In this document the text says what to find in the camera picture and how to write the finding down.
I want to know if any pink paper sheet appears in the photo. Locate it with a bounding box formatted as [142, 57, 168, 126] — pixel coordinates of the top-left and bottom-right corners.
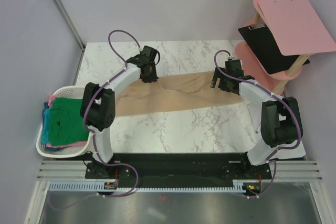
[258, 0, 335, 56]

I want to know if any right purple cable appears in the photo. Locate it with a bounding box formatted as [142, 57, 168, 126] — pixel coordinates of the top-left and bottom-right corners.
[214, 50, 302, 163]

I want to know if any white paper sheet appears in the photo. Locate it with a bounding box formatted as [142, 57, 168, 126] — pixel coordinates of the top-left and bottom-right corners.
[247, 97, 306, 166]

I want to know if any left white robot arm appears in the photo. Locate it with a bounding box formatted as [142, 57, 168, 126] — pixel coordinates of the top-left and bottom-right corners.
[80, 46, 161, 178]

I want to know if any blue t shirt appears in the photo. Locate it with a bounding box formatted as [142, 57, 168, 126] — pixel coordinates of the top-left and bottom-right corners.
[40, 108, 51, 145]

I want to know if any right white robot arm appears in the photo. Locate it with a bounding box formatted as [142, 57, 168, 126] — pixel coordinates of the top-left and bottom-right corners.
[211, 60, 306, 179]

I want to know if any black clipboard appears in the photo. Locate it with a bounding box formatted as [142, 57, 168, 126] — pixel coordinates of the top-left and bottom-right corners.
[238, 23, 299, 74]

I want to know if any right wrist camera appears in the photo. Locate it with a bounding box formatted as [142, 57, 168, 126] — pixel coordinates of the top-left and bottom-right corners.
[227, 55, 237, 60]

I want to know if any green t shirt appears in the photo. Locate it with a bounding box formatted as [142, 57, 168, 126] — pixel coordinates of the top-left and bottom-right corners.
[48, 98, 89, 146]

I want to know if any white plastic laundry basket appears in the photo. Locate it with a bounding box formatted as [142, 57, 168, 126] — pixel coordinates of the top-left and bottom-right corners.
[36, 86, 91, 158]

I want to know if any white slotted cable duct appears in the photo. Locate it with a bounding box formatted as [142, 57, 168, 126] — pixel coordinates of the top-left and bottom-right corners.
[48, 180, 248, 193]

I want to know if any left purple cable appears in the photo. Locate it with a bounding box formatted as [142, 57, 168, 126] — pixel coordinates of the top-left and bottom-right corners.
[81, 29, 144, 162]

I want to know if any beige t shirt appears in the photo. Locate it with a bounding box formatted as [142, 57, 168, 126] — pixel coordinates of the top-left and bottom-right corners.
[116, 71, 242, 117]

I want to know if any purple cable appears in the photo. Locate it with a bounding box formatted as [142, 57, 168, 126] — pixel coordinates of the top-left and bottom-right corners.
[81, 29, 144, 162]
[214, 50, 302, 163]

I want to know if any pink two-tier side table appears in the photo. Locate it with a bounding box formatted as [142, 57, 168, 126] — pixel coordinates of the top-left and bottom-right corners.
[235, 0, 302, 94]

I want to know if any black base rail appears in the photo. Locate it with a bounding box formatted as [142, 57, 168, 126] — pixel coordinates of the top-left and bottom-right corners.
[85, 153, 272, 187]

